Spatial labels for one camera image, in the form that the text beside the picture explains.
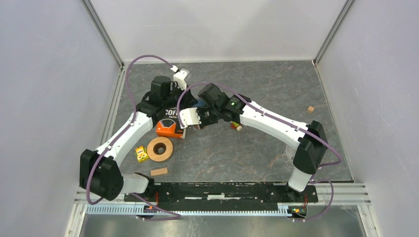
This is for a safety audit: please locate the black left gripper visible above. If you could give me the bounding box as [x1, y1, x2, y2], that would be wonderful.
[163, 82, 198, 110]

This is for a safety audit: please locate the orange black coffee filter box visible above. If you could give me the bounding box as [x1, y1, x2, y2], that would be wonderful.
[156, 108, 186, 139]

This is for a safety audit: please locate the blue plastic coffee dripper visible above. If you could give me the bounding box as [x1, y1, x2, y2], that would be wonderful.
[193, 99, 206, 108]

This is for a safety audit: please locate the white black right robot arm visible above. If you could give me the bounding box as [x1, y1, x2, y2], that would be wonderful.
[198, 83, 328, 201]

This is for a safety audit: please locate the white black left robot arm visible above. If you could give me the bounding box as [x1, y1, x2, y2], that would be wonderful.
[79, 73, 197, 201]

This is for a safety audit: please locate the clear glass coffee dripper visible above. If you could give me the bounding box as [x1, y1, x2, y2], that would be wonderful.
[282, 145, 296, 170]

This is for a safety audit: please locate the red toy brick car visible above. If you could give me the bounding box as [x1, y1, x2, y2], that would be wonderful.
[231, 121, 243, 131]

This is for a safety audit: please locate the yellow green toy cube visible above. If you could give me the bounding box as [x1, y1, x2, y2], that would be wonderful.
[135, 146, 149, 163]

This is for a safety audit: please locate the small wooden rectangular block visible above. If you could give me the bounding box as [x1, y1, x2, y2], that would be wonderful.
[150, 167, 168, 176]

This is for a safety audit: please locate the small wooden cube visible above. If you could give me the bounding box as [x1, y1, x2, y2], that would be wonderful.
[306, 106, 315, 114]

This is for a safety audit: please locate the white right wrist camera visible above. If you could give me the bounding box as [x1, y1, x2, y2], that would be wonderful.
[178, 108, 201, 129]

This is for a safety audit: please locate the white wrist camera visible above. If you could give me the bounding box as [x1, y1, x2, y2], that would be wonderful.
[178, 108, 201, 129]
[170, 65, 190, 90]

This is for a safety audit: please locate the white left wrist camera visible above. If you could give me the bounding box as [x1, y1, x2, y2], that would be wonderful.
[170, 65, 190, 90]

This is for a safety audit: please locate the flat wooden ring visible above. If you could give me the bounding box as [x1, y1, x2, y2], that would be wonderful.
[146, 136, 174, 162]

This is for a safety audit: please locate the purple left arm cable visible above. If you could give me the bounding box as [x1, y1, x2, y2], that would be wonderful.
[85, 55, 181, 222]

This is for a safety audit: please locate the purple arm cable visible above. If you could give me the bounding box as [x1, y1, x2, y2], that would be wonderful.
[176, 81, 342, 223]
[85, 55, 181, 222]

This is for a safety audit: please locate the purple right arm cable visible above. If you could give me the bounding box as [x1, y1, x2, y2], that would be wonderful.
[176, 81, 342, 223]

